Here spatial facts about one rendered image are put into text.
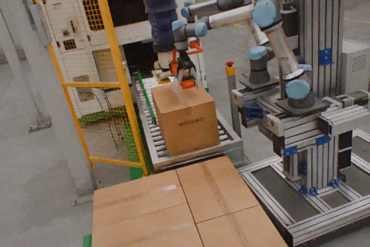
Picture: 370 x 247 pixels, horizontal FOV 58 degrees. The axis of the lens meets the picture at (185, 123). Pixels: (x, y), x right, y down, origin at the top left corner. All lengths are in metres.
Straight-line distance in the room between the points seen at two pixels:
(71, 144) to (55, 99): 0.44
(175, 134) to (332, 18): 1.27
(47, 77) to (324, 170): 2.26
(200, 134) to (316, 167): 0.86
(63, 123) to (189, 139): 1.16
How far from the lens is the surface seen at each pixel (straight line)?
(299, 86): 1.82
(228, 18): 1.95
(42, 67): 2.95
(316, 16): 2.15
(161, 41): 2.46
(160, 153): 2.71
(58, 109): 3.05
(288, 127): 2.02
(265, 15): 1.74
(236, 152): 2.62
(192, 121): 2.47
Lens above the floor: 1.91
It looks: 26 degrees down
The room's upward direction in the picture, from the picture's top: 10 degrees counter-clockwise
